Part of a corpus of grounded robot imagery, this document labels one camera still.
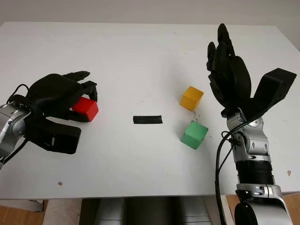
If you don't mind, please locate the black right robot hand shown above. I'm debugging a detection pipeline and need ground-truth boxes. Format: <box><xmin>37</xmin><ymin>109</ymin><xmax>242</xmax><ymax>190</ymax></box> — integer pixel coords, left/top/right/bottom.
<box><xmin>206</xmin><ymin>23</ymin><xmax>253</xmax><ymax>118</ymax></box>

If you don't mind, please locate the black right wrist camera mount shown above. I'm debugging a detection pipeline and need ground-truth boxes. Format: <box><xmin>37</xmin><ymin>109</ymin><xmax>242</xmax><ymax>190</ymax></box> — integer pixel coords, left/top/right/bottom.
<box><xmin>247</xmin><ymin>67</ymin><xmax>297</xmax><ymax>123</ymax></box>

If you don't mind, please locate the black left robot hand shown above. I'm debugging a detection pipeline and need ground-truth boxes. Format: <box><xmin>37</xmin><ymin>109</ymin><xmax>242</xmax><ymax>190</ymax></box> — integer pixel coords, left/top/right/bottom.
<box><xmin>25</xmin><ymin>71</ymin><xmax>98</xmax><ymax>123</ymax></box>

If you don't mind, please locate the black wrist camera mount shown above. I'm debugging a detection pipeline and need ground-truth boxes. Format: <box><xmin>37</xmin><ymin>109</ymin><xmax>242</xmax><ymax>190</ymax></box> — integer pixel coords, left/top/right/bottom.
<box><xmin>247</xmin><ymin>67</ymin><xmax>297</xmax><ymax>123</ymax></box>
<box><xmin>22</xmin><ymin>116</ymin><xmax>82</xmax><ymax>155</ymax></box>

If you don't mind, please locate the green cube block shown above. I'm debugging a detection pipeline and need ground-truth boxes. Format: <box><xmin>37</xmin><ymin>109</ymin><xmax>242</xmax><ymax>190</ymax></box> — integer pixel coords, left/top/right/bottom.
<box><xmin>180</xmin><ymin>120</ymin><xmax>209</xmax><ymax>150</ymax></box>

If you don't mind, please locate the grey robot torso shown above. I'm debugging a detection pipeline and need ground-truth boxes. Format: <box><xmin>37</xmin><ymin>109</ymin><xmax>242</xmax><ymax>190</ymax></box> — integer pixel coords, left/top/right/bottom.
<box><xmin>81</xmin><ymin>196</ymin><xmax>226</xmax><ymax>225</ymax></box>

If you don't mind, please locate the red cube block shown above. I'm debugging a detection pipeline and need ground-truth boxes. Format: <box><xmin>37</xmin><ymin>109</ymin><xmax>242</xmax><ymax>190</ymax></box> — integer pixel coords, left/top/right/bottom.
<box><xmin>72</xmin><ymin>97</ymin><xmax>99</xmax><ymax>123</ymax></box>

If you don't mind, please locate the yellow cube block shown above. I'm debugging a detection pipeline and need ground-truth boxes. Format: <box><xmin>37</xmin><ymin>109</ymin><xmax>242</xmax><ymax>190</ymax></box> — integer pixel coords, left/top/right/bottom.
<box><xmin>180</xmin><ymin>86</ymin><xmax>204</xmax><ymax>112</ymax></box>

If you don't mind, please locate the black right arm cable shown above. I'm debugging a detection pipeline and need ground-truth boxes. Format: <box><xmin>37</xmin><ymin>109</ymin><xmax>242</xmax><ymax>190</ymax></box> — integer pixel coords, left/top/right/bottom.
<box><xmin>214</xmin><ymin>130</ymin><xmax>238</xmax><ymax>225</ymax></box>

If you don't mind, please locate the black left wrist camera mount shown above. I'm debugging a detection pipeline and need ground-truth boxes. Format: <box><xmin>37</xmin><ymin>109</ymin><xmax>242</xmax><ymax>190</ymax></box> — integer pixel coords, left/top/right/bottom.
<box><xmin>22</xmin><ymin>116</ymin><xmax>82</xmax><ymax>155</ymax></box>

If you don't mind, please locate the black tape strip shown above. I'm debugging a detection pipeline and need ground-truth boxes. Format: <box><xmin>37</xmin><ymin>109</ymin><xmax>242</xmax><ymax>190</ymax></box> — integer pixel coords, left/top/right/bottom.
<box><xmin>132</xmin><ymin>114</ymin><xmax>163</xmax><ymax>125</ymax></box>

